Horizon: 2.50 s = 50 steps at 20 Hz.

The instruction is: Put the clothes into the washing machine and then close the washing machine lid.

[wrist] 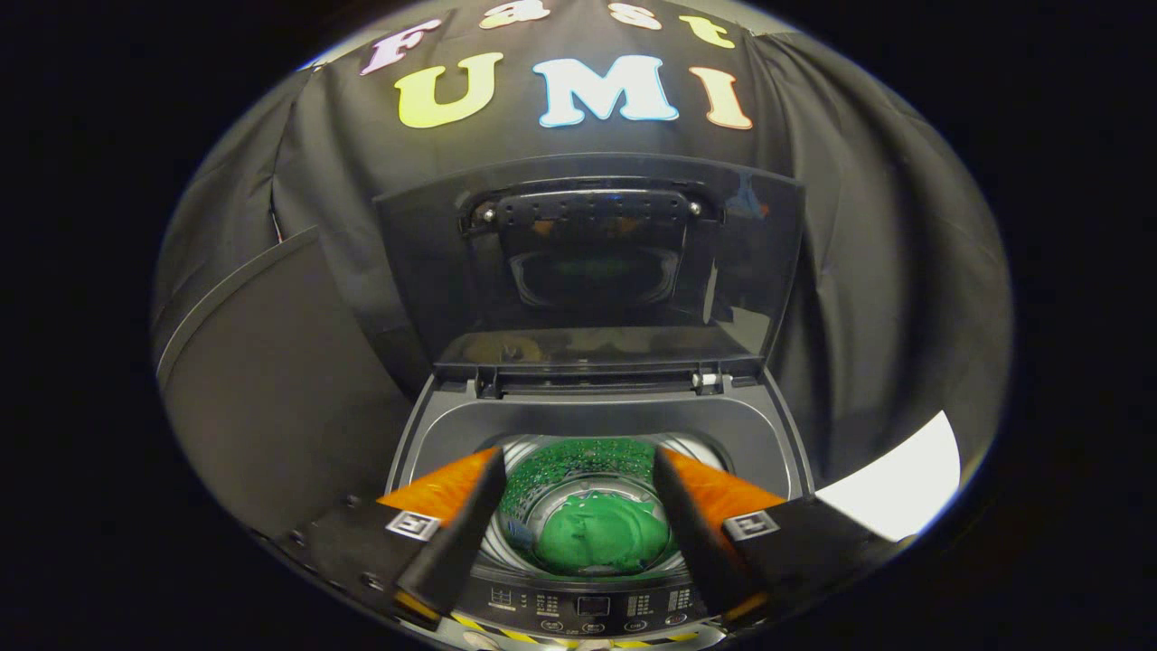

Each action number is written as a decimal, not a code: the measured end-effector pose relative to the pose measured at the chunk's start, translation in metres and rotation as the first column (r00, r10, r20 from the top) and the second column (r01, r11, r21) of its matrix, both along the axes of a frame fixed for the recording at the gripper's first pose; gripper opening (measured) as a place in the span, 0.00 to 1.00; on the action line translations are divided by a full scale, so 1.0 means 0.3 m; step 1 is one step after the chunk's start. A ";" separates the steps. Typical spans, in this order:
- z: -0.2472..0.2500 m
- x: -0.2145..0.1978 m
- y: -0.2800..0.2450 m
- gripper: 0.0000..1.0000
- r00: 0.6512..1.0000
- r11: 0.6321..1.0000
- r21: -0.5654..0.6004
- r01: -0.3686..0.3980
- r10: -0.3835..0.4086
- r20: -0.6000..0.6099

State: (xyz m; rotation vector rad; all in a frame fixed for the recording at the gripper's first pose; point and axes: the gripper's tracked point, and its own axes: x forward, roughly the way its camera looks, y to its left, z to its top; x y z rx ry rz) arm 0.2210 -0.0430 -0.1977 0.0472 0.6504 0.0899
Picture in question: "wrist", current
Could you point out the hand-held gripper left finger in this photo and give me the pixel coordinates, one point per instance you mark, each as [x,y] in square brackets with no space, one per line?
[461,533]

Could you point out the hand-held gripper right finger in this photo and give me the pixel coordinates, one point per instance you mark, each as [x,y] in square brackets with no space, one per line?
[696,533]

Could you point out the green polo shirt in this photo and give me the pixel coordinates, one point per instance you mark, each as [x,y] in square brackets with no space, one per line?
[601,538]

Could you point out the grey washing machine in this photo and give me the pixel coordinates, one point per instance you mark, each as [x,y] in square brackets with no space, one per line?
[587,420]

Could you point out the white paper sheet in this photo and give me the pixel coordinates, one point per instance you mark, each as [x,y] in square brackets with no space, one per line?
[904,488]

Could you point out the grey cabinet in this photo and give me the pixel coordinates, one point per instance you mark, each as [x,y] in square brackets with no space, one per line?
[271,389]

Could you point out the black backdrop cloth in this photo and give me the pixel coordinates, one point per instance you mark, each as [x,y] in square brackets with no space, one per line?
[886,271]

